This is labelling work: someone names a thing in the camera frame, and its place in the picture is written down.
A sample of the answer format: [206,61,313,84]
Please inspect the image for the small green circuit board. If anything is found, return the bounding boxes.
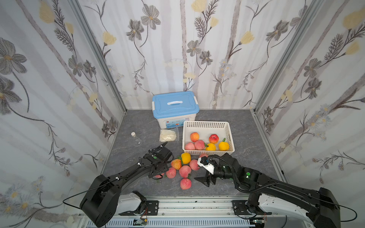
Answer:
[133,218,148,226]

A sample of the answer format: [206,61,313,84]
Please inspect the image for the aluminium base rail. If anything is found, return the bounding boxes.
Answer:
[102,196,313,228]

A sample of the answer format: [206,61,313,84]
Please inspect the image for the orange red peach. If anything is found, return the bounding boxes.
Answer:
[209,134,220,144]

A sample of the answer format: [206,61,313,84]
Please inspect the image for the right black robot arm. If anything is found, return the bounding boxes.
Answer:
[196,153,341,228]

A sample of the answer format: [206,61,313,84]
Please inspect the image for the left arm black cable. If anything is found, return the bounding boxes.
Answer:
[62,182,115,211]

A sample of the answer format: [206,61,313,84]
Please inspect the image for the blue lid storage box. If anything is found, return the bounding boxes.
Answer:
[152,91,200,129]

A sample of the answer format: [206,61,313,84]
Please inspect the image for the orange pink peach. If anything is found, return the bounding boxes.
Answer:
[190,132,200,142]

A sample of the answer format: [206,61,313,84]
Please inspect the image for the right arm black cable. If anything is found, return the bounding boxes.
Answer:
[313,196,358,223]

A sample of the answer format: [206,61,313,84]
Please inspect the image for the small glass flask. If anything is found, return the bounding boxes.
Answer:
[131,132,142,146]

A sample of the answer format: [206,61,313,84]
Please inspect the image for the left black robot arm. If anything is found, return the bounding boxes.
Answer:
[79,142,174,228]

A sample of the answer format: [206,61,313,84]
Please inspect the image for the pink peach top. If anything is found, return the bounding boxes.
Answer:
[184,142,195,151]

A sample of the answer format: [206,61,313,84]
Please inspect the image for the pink peach second row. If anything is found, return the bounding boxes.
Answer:
[194,140,206,151]

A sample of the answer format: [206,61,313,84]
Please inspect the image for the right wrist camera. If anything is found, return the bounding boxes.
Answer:
[197,156,215,174]

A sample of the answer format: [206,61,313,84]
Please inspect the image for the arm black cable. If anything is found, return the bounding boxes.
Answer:
[313,196,358,223]
[62,182,115,211]

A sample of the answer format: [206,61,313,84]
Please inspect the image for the pink peach bottom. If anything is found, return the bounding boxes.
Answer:
[180,178,192,190]

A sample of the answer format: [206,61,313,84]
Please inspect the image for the white perforated plastic basket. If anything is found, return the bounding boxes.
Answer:
[182,121,235,155]

